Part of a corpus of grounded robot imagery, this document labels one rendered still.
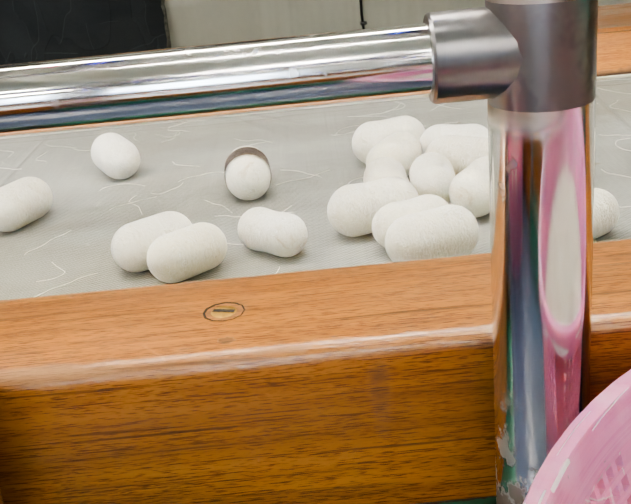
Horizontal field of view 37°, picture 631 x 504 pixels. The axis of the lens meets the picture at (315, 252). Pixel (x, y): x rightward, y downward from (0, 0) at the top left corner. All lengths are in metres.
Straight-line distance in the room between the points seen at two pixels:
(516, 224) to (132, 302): 0.13
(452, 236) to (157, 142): 0.25
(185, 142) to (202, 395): 0.30
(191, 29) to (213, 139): 1.99
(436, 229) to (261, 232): 0.07
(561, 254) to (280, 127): 0.35
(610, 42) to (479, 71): 0.43
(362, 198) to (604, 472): 0.19
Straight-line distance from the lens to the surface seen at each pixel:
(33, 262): 0.40
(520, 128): 0.21
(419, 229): 0.34
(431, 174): 0.40
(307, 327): 0.26
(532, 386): 0.23
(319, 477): 0.27
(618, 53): 0.63
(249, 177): 0.42
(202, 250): 0.35
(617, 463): 0.22
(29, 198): 0.44
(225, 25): 2.52
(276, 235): 0.36
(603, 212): 0.36
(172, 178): 0.48
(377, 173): 0.40
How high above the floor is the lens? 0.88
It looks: 23 degrees down
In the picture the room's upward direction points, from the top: 6 degrees counter-clockwise
